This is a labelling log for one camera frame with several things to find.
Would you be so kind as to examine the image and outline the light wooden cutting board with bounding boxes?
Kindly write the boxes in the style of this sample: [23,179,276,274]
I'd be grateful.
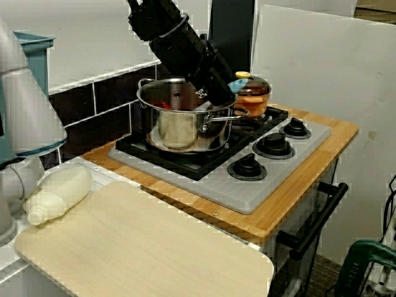
[14,181,275,297]

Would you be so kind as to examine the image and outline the stainless steel pot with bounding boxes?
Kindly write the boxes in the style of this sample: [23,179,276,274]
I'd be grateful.
[137,77,250,154]

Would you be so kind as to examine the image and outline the toy knife blue handle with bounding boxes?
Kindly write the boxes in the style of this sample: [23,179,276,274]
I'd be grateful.
[191,77,250,112]

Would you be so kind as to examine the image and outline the grey toy stove top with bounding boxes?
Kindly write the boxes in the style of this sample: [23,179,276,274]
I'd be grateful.
[107,106,333,215]

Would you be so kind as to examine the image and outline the black oven door handle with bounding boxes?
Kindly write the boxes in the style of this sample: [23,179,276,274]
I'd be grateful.
[275,182,349,261]

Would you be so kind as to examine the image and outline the black burner grate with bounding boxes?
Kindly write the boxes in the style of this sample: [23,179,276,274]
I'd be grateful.
[115,129,252,182]
[231,105,290,132]

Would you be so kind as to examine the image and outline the white oven cabinet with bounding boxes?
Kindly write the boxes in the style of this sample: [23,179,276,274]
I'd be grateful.
[261,154,342,297]

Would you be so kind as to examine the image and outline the green power tool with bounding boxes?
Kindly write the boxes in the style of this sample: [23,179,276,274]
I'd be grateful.
[335,240,396,297]

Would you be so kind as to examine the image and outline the brown glass lid yellow knob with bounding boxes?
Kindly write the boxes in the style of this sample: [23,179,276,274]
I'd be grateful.
[234,71,273,100]

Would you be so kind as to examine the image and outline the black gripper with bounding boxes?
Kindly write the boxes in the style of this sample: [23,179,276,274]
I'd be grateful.
[148,19,239,110]

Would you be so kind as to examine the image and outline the orange toy pot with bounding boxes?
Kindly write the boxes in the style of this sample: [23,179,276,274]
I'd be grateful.
[233,92,270,119]

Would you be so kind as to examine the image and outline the black stove knob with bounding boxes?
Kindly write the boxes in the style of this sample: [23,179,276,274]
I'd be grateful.
[278,117,312,139]
[226,152,268,181]
[252,132,296,160]

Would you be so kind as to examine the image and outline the white plastic bottle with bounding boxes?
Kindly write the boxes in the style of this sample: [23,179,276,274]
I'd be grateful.
[24,166,94,226]

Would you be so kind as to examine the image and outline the dark tile backsplash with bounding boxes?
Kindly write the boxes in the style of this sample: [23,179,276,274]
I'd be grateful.
[47,60,215,168]

